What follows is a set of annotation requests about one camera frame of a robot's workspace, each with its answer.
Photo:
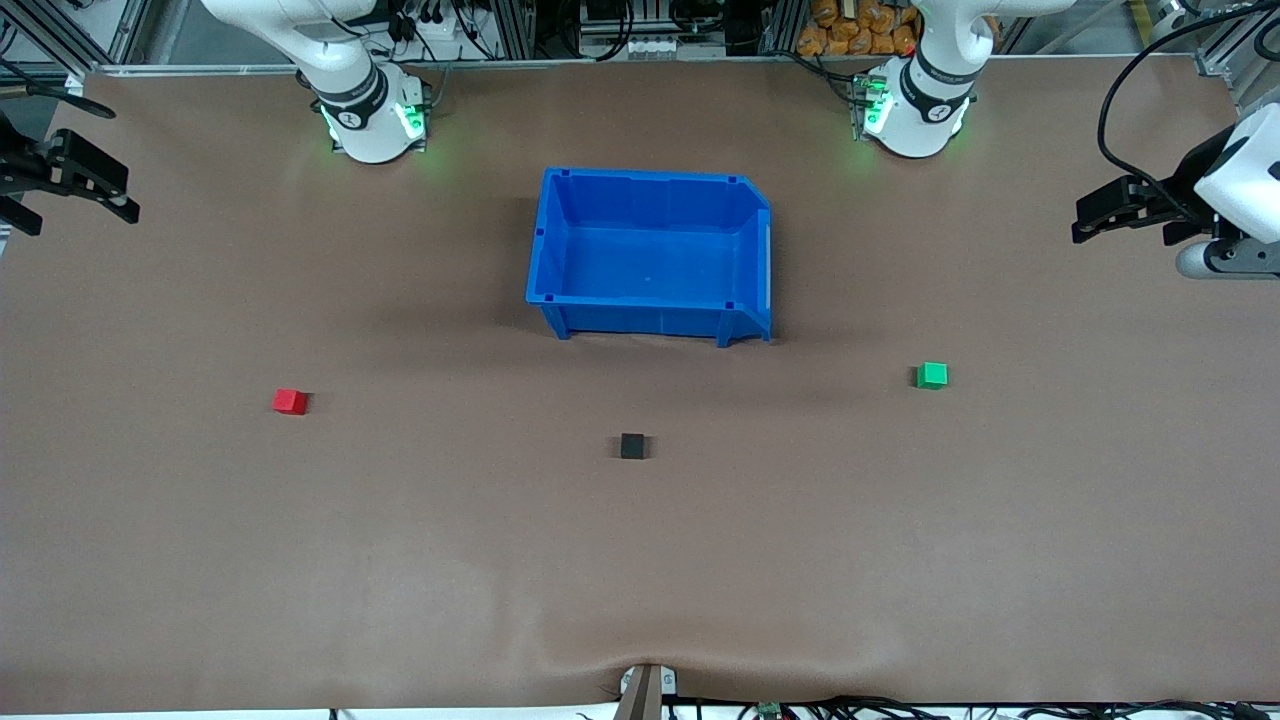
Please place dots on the small green circuit board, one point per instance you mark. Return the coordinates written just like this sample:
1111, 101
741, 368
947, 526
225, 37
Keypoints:
768, 710

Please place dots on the brown table mat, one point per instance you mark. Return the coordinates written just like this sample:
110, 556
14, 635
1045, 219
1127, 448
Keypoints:
400, 560

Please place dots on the small green cube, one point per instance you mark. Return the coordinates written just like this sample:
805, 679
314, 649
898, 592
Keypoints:
932, 375

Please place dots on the white power strip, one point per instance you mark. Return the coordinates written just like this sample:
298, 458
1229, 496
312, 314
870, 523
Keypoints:
435, 25

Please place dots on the metal table clamp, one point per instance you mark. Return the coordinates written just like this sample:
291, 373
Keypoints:
648, 690

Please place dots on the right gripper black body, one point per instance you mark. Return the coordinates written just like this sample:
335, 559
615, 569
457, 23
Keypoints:
22, 166

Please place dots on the bag of orange objects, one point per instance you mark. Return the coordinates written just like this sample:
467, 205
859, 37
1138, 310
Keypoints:
860, 28

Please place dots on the aluminium frame profile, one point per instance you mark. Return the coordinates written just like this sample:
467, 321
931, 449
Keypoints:
1240, 50
70, 30

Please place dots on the small red cube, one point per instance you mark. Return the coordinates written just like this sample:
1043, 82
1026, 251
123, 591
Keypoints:
290, 401

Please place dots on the blue plastic storage bin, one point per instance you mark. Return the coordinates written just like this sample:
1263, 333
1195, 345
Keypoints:
650, 255

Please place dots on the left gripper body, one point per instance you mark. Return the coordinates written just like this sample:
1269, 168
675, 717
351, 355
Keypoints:
1186, 186

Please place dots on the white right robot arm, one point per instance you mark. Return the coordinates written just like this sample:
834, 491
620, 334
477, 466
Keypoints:
350, 90

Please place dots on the small black cube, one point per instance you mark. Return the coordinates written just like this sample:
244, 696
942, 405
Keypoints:
632, 446

